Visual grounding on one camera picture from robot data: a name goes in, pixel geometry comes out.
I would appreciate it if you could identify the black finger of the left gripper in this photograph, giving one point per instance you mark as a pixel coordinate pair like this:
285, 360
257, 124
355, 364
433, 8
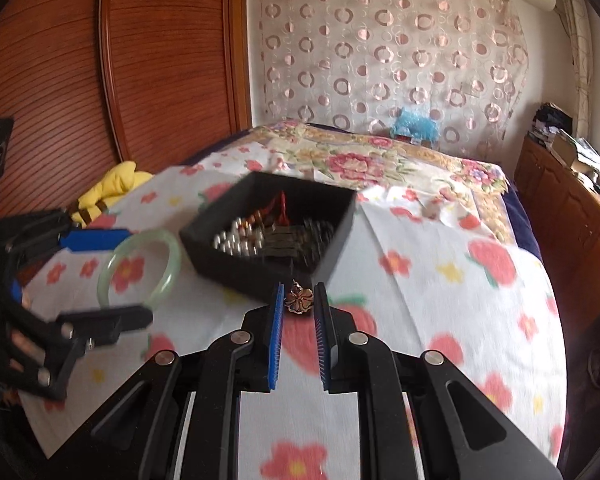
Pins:
105, 319

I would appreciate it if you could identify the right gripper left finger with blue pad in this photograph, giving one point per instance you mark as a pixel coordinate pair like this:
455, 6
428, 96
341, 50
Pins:
177, 417

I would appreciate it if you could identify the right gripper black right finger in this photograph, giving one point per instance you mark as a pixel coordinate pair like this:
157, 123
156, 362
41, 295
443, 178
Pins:
419, 416

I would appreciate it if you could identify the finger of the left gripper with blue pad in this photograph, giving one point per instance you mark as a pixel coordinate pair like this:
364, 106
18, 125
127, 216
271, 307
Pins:
95, 238

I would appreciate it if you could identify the pale green jade bangle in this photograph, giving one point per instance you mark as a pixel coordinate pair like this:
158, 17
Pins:
127, 265

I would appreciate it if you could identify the bronze flower brooch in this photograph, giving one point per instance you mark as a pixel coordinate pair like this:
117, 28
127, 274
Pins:
299, 300

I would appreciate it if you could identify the yellow plush toy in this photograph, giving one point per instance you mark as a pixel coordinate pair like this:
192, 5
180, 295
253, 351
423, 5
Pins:
118, 181

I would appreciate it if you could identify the strawberry flower print cloth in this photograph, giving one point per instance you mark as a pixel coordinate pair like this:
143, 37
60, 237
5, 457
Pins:
418, 272

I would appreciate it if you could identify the wooden louvered wardrobe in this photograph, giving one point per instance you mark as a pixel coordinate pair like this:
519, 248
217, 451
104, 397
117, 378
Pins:
90, 83

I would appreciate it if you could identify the black square storage box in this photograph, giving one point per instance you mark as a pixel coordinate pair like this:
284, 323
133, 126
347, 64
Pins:
225, 247

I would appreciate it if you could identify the wooden side cabinet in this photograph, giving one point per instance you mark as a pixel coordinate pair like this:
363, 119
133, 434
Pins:
565, 219

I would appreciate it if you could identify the floral bed quilt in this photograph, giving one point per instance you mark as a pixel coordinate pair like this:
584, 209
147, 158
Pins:
459, 192

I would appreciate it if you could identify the cardboard box on cabinet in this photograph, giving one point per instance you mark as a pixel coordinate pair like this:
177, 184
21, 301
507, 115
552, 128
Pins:
574, 154

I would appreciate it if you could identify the blue plush toy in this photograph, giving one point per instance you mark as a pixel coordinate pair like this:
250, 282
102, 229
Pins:
418, 128

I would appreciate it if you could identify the dark clothes pile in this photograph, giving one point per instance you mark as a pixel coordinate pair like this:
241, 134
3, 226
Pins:
548, 121

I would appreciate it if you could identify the pink circle pattern curtain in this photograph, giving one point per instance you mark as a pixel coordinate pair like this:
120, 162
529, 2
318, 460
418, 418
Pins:
353, 64

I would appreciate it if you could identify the white patterned side curtain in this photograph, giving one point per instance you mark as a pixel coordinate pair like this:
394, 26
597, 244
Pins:
580, 35

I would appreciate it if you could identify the red cord jewelry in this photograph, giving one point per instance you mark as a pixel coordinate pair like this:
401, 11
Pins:
273, 214

